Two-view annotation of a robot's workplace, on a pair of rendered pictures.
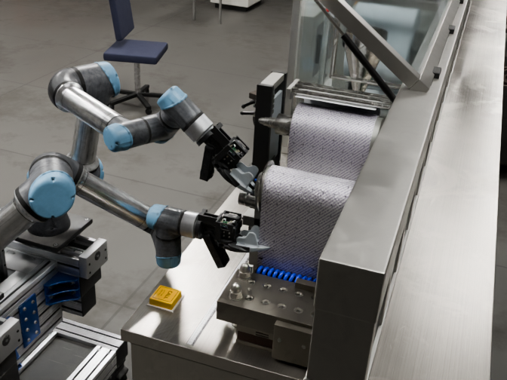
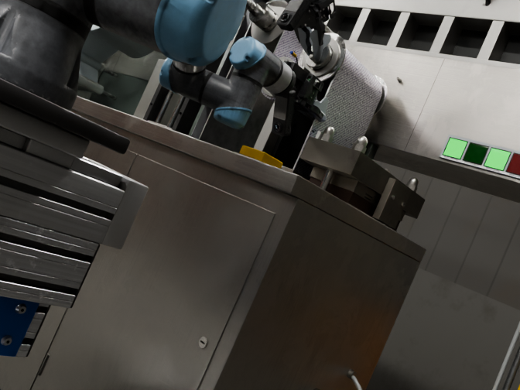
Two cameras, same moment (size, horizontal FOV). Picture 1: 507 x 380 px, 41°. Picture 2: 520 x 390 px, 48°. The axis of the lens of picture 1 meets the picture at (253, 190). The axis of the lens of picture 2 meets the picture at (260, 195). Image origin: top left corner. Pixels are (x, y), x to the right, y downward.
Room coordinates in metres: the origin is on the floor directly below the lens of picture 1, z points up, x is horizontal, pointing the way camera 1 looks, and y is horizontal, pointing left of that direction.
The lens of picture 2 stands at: (1.02, 1.37, 0.80)
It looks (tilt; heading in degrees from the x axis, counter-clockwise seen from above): 2 degrees up; 293
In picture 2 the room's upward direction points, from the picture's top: 24 degrees clockwise
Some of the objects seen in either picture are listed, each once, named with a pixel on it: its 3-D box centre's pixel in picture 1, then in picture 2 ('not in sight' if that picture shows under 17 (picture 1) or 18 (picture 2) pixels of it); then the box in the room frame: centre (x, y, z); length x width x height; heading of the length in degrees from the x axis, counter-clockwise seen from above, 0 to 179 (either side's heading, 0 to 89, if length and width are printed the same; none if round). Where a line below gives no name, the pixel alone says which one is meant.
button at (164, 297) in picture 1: (165, 297); (261, 159); (1.55, 0.23, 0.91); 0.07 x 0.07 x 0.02; 73
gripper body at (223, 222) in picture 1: (219, 228); (295, 87); (1.61, 0.09, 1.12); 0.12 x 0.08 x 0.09; 73
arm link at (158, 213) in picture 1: (167, 220); (254, 62); (1.66, 0.24, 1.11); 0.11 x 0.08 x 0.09; 73
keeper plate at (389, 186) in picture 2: (292, 344); (392, 203); (1.32, -0.12, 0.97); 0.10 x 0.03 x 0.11; 73
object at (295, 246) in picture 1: (299, 249); (341, 126); (1.54, -0.14, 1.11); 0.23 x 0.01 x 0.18; 73
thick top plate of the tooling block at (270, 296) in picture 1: (297, 311); (366, 179); (1.42, -0.14, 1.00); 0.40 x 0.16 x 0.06; 73
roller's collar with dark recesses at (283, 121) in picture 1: (287, 125); (263, 16); (1.88, -0.09, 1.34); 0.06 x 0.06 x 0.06; 73
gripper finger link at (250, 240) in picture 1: (252, 240); (322, 107); (1.56, -0.01, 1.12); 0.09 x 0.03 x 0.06; 71
